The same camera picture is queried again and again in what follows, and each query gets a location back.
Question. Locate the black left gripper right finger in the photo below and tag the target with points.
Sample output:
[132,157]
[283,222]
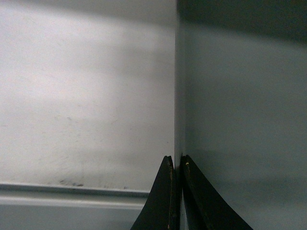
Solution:
[205,208]

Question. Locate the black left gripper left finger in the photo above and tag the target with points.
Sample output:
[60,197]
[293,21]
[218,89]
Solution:
[160,209]

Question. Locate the white metal shelf unit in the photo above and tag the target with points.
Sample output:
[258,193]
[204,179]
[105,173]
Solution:
[86,110]

